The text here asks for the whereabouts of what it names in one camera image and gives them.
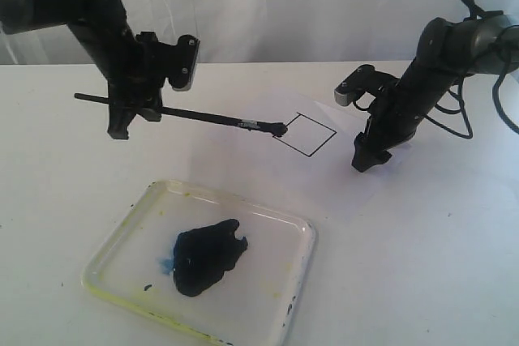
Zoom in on white backdrop curtain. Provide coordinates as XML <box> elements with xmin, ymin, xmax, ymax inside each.
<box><xmin>0</xmin><ymin>0</ymin><xmax>519</xmax><ymax>66</ymax></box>

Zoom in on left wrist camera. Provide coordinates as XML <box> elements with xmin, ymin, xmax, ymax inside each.
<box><xmin>158</xmin><ymin>35</ymin><xmax>200</xmax><ymax>92</ymax></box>

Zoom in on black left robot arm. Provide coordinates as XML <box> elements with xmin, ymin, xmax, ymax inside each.
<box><xmin>1</xmin><ymin>0</ymin><xmax>169</xmax><ymax>139</ymax></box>

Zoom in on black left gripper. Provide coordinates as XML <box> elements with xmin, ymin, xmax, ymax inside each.
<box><xmin>105</xmin><ymin>30</ymin><xmax>165</xmax><ymax>139</ymax></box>

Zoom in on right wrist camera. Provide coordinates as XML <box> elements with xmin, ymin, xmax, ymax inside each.
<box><xmin>334</xmin><ymin>64</ymin><xmax>398</xmax><ymax>107</ymax></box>

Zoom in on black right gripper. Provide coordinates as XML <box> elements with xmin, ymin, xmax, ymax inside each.
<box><xmin>351</xmin><ymin>80</ymin><xmax>426</xmax><ymax>172</ymax></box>

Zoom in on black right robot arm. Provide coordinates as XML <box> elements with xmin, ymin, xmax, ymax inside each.
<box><xmin>335</xmin><ymin>15</ymin><xmax>518</xmax><ymax>172</ymax></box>

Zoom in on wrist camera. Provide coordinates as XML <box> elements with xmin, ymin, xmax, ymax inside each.
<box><xmin>334</xmin><ymin>64</ymin><xmax>398</xmax><ymax>107</ymax></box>
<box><xmin>158</xmin><ymin>35</ymin><xmax>200</xmax><ymax>92</ymax></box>

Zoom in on clear plastic paint tray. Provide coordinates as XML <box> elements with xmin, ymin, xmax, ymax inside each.
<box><xmin>82</xmin><ymin>181</ymin><xmax>316</xmax><ymax>345</ymax></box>

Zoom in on white paper with square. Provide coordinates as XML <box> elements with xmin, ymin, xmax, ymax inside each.
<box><xmin>214</xmin><ymin>91</ymin><xmax>411</xmax><ymax>219</ymax></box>

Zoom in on dark blue paint blob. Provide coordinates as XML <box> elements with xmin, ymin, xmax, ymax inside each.
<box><xmin>171</xmin><ymin>219</ymin><xmax>248</xmax><ymax>297</ymax></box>

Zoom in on black paintbrush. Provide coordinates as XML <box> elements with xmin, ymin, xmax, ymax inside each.
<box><xmin>74</xmin><ymin>93</ymin><xmax>288</xmax><ymax>138</ymax></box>

